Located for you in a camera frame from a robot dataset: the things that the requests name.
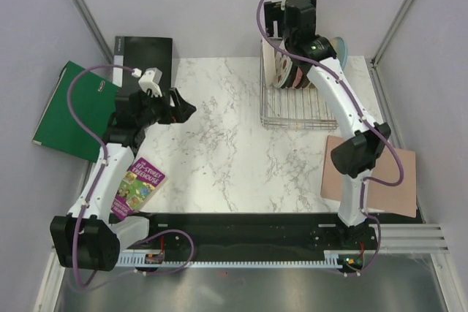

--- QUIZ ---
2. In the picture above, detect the brown floral pattern plate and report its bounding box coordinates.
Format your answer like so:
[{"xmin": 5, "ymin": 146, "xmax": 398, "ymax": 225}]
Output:
[{"xmin": 262, "ymin": 39, "xmax": 279, "ymax": 87}]

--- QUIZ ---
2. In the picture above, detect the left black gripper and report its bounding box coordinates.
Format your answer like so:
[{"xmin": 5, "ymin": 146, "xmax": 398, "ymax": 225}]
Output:
[{"xmin": 136, "ymin": 88, "xmax": 195, "ymax": 129}]

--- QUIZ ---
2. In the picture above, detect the light blue plate in rack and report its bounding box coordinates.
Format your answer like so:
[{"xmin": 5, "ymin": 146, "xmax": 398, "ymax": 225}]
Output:
[{"xmin": 330, "ymin": 37, "xmax": 348, "ymax": 69}]

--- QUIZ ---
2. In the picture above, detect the purple cable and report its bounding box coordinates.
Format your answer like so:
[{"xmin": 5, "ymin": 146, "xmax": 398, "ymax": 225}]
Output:
[
  {"xmin": 67, "ymin": 65, "xmax": 195, "ymax": 289},
  {"xmin": 255, "ymin": 0, "xmax": 406, "ymax": 278}
]

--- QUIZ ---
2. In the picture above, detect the black rimmed beige plate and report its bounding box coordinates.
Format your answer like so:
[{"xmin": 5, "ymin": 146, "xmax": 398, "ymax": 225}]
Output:
[{"xmin": 282, "ymin": 66, "xmax": 298, "ymax": 88}]

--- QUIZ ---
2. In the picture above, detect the white strawberry pattern plate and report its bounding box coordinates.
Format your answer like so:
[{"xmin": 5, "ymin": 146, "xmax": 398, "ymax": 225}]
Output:
[{"xmin": 273, "ymin": 51, "xmax": 293, "ymax": 88}]

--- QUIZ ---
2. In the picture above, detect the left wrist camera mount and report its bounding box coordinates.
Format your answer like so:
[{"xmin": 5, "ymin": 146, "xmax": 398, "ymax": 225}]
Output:
[{"xmin": 132, "ymin": 68, "xmax": 162, "ymax": 97}]

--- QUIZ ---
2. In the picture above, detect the aluminium front rail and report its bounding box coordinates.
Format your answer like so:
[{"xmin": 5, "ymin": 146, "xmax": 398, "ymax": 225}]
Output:
[{"xmin": 50, "ymin": 222, "xmax": 451, "ymax": 254}]

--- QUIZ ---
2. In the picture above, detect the purple children's book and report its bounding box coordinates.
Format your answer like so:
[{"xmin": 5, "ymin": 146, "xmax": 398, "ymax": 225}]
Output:
[{"xmin": 111, "ymin": 157, "xmax": 167, "ymax": 220}]

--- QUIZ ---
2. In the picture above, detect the right aluminium frame post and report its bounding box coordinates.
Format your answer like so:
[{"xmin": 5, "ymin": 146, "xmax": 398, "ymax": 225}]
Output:
[{"xmin": 369, "ymin": 0, "xmax": 417, "ymax": 69}]

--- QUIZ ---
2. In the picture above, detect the dark teal plate in rack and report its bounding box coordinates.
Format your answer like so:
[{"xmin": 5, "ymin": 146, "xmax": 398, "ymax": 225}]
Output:
[{"xmin": 302, "ymin": 75, "xmax": 315, "ymax": 88}]

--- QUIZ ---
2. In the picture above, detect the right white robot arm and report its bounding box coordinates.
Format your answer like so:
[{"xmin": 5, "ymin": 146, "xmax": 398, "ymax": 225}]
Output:
[{"xmin": 257, "ymin": 0, "xmax": 391, "ymax": 249}]

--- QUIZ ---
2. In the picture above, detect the green ring binder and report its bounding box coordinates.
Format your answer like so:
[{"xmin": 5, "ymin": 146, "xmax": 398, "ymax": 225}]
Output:
[{"xmin": 31, "ymin": 60, "xmax": 124, "ymax": 164}]

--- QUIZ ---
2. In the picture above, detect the white slotted cable duct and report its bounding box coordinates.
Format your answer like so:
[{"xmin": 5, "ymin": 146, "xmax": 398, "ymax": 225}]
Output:
[{"xmin": 116, "ymin": 250, "xmax": 363, "ymax": 269}]

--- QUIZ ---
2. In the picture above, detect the pink polka dot plate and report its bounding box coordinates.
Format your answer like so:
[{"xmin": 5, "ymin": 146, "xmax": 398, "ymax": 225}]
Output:
[{"xmin": 292, "ymin": 67, "xmax": 309, "ymax": 89}]

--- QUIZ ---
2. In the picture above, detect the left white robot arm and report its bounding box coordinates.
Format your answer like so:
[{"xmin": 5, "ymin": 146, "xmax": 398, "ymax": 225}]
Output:
[{"xmin": 50, "ymin": 88, "xmax": 197, "ymax": 271}]

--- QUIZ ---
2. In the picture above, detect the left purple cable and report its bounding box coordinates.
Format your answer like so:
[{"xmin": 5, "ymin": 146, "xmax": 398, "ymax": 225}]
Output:
[{"xmin": 67, "ymin": 65, "xmax": 195, "ymax": 289}]

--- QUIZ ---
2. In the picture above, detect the pink cutting board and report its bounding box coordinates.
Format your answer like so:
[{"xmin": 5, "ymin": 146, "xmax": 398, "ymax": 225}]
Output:
[{"xmin": 321, "ymin": 135, "xmax": 417, "ymax": 218}]

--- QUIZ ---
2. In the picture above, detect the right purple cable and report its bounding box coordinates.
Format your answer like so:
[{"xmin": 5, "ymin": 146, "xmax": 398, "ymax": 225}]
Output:
[{"xmin": 255, "ymin": 0, "xmax": 406, "ymax": 278}]

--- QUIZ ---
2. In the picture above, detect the wire dish rack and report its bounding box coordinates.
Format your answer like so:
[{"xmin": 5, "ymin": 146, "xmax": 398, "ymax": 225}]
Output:
[{"xmin": 260, "ymin": 50, "xmax": 338, "ymax": 130}]

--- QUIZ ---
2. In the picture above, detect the aluminium frame post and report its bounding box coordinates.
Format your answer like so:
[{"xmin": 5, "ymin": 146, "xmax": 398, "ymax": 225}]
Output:
[
  {"xmin": 72, "ymin": 0, "xmax": 113, "ymax": 63},
  {"xmin": 369, "ymin": 0, "xmax": 417, "ymax": 69}
]

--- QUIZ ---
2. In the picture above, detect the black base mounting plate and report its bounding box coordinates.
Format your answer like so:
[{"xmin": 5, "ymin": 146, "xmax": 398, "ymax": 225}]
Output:
[{"xmin": 109, "ymin": 212, "xmax": 425, "ymax": 264}]

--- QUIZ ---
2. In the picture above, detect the black binder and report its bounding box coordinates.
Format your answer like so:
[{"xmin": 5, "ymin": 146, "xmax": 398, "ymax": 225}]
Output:
[{"xmin": 113, "ymin": 36, "xmax": 173, "ymax": 95}]

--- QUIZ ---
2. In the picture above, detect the left aluminium frame post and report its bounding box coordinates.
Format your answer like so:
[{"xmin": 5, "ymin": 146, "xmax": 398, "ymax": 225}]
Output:
[{"xmin": 72, "ymin": 0, "xmax": 113, "ymax": 63}]

